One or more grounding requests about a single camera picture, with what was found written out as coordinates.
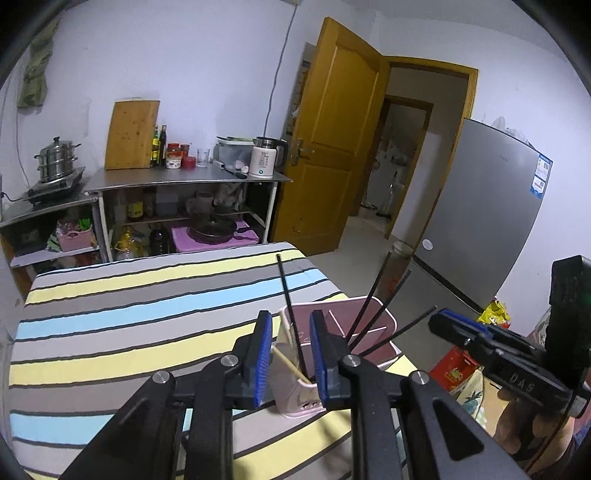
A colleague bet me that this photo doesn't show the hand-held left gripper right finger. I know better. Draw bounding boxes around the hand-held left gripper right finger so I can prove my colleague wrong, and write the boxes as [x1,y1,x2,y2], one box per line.
[309,310,527,480]

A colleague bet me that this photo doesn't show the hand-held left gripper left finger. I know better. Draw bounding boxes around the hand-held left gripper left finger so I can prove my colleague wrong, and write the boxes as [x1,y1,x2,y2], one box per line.
[60,310,274,480]

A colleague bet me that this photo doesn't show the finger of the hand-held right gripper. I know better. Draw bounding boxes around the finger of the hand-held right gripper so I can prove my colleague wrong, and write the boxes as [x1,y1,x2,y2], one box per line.
[480,351,578,411]
[429,308,573,388]

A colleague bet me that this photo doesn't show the pink plastic utensil holder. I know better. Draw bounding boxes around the pink plastic utensil holder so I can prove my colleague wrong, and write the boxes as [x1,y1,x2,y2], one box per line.
[270,298,400,418]

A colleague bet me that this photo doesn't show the black chopstick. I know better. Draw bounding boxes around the black chopstick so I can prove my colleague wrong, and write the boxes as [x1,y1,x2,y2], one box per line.
[360,305,438,357]
[351,269,413,347]
[276,254,305,372]
[346,251,393,340]

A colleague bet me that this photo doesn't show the person's right hand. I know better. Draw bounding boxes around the person's right hand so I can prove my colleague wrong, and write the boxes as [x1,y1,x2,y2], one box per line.
[494,390,575,469]

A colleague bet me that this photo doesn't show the yellow snack bag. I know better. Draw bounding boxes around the yellow snack bag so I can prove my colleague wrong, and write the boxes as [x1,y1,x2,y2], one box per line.
[478,300,511,329]

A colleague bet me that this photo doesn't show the red cardboard box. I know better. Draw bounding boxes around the red cardboard box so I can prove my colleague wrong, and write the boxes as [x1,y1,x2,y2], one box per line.
[429,346,484,394]

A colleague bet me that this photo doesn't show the printed plastic bag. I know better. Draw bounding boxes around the printed plastic bag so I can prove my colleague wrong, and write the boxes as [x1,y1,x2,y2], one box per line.
[455,373,491,426]

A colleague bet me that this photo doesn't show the grey refrigerator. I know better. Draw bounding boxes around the grey refrigerator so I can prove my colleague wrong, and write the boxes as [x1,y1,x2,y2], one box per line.
[413,117,554,315]

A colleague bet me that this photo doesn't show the purple plastic board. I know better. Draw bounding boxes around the purple plastic board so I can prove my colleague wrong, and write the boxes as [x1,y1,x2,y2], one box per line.
[172,220,260,253]

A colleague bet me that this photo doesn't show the black frying pan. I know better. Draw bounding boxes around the black frying pan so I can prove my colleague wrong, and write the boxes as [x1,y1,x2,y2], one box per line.
[187,215,239,245]

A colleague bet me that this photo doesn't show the striped tablecloth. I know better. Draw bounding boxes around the striped tablecloth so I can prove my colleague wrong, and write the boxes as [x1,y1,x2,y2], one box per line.
[8,242,419,480]

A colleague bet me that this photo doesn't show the dark glass bottle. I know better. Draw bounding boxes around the dark glass bottle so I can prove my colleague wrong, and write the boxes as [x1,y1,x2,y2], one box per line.
[148,228,170,256]

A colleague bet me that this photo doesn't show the brown clay pot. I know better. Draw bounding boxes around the brown clay pot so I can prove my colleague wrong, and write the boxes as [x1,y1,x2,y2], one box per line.
[185,191,216,218]

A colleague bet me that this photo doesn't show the yellow cooking oil bottle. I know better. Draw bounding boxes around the yellow cooking oil bottle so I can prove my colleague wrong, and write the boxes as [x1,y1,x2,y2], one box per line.
[115,226,142,262]

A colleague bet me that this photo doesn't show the white plastic bag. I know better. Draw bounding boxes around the white plastic bag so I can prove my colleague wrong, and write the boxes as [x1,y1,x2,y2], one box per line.
[492,116,532,144]

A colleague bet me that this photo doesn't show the white electric kettle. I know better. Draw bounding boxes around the white electric kettle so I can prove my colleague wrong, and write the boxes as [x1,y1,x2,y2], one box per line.
[249,137,289,180]

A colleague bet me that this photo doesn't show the tall steel kitchen table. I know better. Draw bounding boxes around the tall steel kitchen table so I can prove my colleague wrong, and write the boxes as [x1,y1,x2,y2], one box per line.
[85,161,293,265]

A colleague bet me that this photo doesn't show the clear plastic storage box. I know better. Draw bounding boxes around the clear plastic storage box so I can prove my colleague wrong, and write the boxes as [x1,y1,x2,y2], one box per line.
[216,136,256,173]

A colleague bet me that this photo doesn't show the pink plastic basket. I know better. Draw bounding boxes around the pink plastic basket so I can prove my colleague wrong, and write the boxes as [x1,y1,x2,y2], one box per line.
[58,230,98,253]

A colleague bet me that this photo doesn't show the yellow wooden door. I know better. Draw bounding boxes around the yellow wooden door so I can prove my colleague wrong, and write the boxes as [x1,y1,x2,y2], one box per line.
[272,17,391,257]

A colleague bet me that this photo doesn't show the wooden cutting board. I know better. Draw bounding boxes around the wooden cutting board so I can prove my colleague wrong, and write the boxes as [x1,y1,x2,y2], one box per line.
[105,99,161,171]

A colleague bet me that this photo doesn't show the low steel shelf table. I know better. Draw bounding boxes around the low steel shelf table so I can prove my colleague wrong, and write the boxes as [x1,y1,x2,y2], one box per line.
[0,194,101,296]

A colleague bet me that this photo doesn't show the black induction cooker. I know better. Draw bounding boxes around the black induction cooker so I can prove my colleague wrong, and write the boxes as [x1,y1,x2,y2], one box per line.
[23,167,86,205]

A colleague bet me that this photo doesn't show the steel steamer pot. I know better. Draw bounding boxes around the steel steamer pot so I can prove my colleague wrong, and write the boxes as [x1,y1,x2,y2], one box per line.
[34,137,82,182]

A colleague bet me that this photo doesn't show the green hanging cloth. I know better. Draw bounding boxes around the green hanging cloth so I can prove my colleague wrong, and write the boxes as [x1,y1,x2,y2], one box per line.
[17,28,54,108]

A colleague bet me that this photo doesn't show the yellow wooden door frame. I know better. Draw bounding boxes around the yellow wooden door frame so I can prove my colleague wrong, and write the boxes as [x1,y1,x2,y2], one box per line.
[355,55,479,241]

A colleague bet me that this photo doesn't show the grey wall cable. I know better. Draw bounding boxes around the grey wall cable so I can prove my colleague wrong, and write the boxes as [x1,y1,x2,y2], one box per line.
[264,0,297,139]

